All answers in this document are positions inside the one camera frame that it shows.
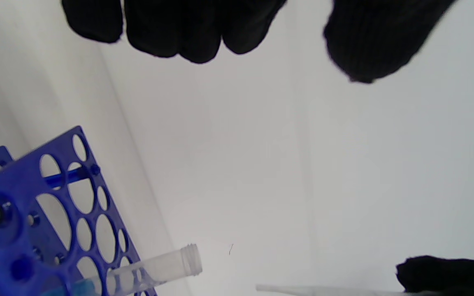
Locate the person's left hand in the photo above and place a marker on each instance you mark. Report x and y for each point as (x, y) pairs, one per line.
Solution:
(187, 24)

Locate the person's right hand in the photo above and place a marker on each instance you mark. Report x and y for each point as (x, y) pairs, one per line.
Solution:
(451, 275)

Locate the clear plastic transfer pipette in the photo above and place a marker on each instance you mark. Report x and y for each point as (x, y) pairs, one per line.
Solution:
(303, 290)

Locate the clear test tube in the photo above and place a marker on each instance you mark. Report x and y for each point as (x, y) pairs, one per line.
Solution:
(159, 267)

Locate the blue test tube rack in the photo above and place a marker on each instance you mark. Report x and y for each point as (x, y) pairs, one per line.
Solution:
(19, 205)

